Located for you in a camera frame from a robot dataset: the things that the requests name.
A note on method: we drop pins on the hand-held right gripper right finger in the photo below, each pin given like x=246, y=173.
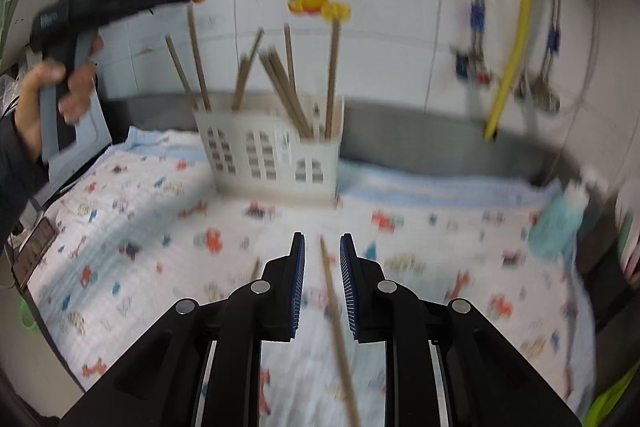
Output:
x=350, y=297

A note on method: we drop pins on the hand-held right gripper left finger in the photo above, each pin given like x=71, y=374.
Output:
x=295, y=297

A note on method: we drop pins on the cream plastic chopstick holder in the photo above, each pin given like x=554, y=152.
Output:
x=330, y=167

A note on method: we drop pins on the bunch of chopsticks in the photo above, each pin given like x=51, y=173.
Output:
x=287, y=97

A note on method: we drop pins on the person's left forearm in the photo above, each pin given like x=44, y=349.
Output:
x=15, y=187

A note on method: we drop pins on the person's left hand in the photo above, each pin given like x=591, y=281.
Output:
x=77, y=99

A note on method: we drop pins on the printed white blanket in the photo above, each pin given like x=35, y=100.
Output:
x=450, y=267

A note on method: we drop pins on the pale blue board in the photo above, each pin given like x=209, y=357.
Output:
x=87, y=142

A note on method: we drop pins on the teal pump bottle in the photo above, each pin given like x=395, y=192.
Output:
x=555, y=222

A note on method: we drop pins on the dark rectangular device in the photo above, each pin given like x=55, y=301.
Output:
x=34, y=252

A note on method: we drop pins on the dark utensil container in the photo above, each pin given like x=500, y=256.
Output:
x=600, y=277

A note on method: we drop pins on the metal angle valve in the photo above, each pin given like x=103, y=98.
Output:
x=472, y=67
x=540, y=93

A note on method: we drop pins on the green plastic basket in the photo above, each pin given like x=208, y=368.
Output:
x=29, y=317

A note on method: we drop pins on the lime green plastic item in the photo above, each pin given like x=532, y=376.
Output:
x=607, y=402

